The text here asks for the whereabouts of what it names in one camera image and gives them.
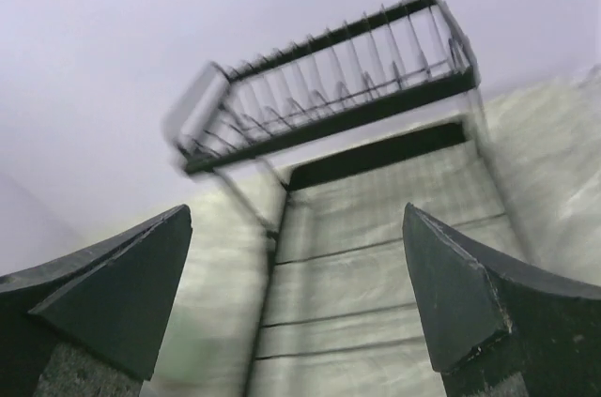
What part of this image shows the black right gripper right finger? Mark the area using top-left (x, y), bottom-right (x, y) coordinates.
top-left (403, 204), bottom-right (600, 396)

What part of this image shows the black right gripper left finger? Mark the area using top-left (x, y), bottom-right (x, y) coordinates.
top-left (1, 205), bottom-right (193, 396)

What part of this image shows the black wire dish rack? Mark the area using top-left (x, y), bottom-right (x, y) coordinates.
top-left (163, 0), bottom-right (512, 396)

